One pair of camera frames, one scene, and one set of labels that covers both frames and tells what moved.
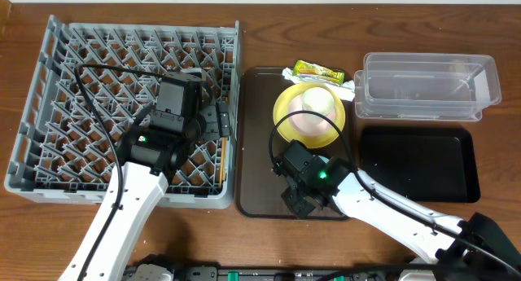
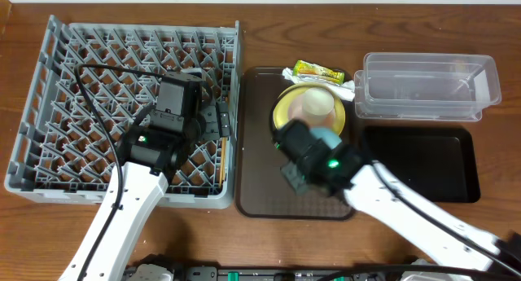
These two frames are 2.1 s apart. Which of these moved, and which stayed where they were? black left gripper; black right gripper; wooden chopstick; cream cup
Moved: black right gripper
Stayed: wooden chopstick; black left gripper; cream cup
